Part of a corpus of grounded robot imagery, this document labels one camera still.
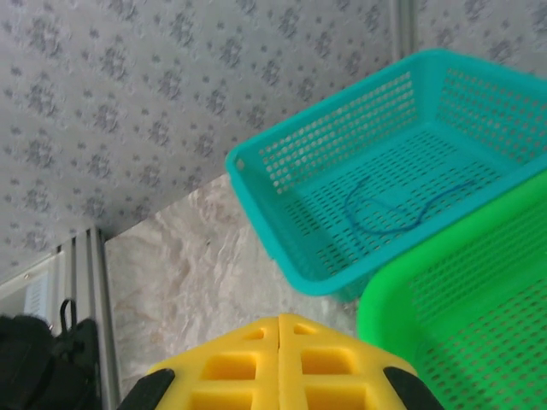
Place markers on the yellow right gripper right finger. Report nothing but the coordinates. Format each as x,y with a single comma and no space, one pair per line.
333,367

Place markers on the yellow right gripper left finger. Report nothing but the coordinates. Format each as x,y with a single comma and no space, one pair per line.
231,367

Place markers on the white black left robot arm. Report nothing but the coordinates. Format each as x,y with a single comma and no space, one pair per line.
34,363

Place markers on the green plastic basket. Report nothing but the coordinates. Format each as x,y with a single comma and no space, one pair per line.
470,320

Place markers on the teal plastic basket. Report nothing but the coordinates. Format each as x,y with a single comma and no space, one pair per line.
325,171

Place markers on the aluminium frame post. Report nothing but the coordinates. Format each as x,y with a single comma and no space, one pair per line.
404,25
104,320

